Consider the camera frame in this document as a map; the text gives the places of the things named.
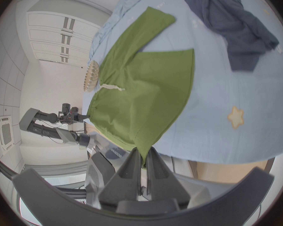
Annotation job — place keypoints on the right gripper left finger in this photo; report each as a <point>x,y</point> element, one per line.
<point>127,180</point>

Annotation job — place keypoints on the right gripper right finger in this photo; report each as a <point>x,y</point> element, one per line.
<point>162,180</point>

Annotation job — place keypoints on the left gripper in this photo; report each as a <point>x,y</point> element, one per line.
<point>80,117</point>

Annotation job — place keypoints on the green shorts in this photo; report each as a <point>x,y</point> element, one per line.
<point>143,90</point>

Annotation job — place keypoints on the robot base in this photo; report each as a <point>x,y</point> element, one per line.
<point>100,173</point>

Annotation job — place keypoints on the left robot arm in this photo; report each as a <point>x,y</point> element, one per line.
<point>28,120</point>

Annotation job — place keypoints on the round woven basket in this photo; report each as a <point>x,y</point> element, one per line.
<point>92,75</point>

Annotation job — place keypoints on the grey curtain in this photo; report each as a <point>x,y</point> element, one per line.
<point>54,172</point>

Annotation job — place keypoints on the white ceiling air conditioner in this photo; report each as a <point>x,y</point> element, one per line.
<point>7,133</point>

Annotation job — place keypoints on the white wardrobe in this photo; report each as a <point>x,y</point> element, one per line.
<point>49,32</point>

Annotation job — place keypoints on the pale blue quilt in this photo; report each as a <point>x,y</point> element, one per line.
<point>113,20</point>

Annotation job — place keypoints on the dark blue garment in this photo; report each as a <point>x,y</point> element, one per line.
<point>231,25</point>

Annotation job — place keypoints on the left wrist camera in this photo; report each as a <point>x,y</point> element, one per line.
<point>75,110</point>

